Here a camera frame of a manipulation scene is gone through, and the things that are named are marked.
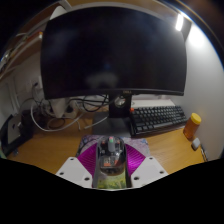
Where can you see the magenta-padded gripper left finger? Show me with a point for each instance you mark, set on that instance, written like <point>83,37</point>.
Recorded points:
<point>73,170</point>

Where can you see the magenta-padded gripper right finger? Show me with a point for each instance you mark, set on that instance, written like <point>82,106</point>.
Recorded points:
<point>150,170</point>

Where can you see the transparent computer mouse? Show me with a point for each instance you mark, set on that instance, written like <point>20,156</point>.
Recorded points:
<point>112,156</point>

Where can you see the landscape print mouse pad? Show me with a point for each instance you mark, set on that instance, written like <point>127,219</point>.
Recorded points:
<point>87,141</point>

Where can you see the black keyboard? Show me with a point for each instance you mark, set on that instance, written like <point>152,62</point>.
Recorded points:
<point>156,118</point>

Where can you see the small grey case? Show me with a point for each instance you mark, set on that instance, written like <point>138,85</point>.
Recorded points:
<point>195,144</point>

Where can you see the dark pen-shaped gadget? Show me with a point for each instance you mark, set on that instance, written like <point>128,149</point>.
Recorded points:
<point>204,154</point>

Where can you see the orange bottle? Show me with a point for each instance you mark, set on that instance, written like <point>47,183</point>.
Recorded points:
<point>191,128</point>

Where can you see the white power strip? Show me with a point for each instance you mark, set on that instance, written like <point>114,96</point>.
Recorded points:
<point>61,108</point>

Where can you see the black desk stand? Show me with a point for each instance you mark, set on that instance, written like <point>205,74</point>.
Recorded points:
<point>26,128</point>

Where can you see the silver mini computer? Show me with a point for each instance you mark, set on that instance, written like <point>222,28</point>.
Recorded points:
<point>13,130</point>

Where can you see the black computer monitor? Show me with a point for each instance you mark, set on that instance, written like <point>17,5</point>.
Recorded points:
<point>113,50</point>

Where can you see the white wall socket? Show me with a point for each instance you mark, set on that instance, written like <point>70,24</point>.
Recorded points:
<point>36,83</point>

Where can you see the wooden wall shelf unit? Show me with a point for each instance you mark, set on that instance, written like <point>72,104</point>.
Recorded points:
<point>23,43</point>

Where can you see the white wall light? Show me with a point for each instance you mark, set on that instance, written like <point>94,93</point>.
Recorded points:
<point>179,22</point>

